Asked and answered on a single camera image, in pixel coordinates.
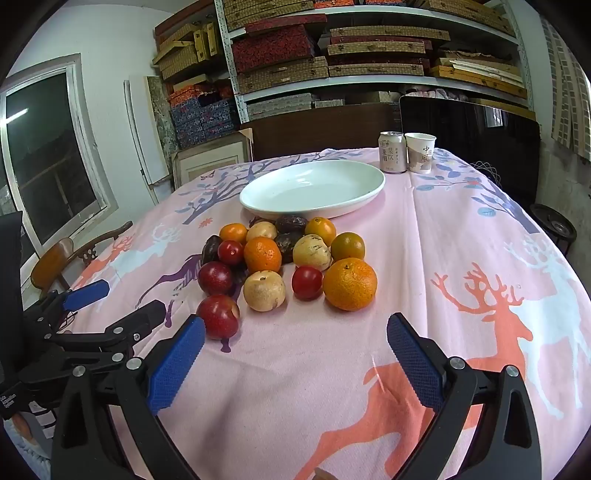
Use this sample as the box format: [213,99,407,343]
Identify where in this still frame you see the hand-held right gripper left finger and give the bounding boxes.
[51,315,206,480]

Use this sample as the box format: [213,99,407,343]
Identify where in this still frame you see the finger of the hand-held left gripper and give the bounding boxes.
[21,279,110,333]
[18,299,167,386]

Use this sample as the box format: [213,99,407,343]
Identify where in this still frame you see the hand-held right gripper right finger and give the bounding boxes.
[386,313,542,480]

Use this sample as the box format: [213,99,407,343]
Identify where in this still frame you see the large orange mandarin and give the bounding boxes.
[322,258,378,311]

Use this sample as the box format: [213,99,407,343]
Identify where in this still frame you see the pale pepino melon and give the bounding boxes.
[293,234,332,271]
[246,222,278,243]
[243,270,286,312]

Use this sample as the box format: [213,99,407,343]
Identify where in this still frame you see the small red plum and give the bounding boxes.
[217,240,245,265]
[291,266,323,301]

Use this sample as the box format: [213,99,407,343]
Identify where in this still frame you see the small smooth orange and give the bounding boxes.
[305,217,337,247]
[219,223,249,244]

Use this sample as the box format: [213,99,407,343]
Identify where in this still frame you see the white oval plate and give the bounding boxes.
[239,160,386,220]

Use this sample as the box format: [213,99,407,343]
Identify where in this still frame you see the person's left forearm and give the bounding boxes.
[0,406,54,464]

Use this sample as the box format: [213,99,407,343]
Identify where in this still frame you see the wooden chair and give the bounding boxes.
[30,220,134,301]

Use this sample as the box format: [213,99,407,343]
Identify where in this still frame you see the pink printed tablecloth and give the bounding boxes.
[60,148,591,480]

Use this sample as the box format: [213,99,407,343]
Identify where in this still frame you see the white framed window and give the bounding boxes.
[0,53,121,259]

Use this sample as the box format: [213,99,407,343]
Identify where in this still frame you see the white board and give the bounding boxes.
[124,76,171,185]

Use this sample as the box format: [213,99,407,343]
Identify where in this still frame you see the marble slab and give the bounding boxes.
[147,76,181,153]

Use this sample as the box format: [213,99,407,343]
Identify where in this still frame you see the black round stand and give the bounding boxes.
[529,203,578,254]

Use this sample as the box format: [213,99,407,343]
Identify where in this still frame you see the printed paper cup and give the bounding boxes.
[404,132,437,175]

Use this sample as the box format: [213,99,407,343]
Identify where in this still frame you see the pink drink can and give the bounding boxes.
[379,131,408,174]

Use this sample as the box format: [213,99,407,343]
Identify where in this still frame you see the stack of blue patterned boxes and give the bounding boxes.
[168,85,238,148]

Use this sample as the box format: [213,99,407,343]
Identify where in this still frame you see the black glossy panel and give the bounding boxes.
[399,95,542,208]

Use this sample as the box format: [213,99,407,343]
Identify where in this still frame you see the stack of yellow wooden boxes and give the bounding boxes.
[152,21,221,81]

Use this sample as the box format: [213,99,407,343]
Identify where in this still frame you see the dark brown wooden board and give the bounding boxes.
[240,102,402,162]

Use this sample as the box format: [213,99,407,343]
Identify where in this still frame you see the stack of grey patterned boxes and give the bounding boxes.
[246,93,346,121]

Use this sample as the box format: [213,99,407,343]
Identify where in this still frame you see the pink cloth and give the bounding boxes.
[406,88,467,100]

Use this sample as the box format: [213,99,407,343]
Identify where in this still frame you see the white metal shelf rack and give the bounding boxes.
[215,0,536,125]

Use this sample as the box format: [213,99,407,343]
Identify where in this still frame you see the stack of woven flat boxes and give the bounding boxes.
[222,0,529,95]

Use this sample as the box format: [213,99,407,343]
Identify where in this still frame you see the red patterned box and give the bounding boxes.
[233,25,317,72]

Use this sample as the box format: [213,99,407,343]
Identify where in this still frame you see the hanging brick pattern sheets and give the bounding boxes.
[540,18,591,160]

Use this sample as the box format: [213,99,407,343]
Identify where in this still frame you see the wooden picture frame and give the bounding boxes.
[172,136,254,190]

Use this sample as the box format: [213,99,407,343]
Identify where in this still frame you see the wire mesh basket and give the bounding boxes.
[468,159,504,185]

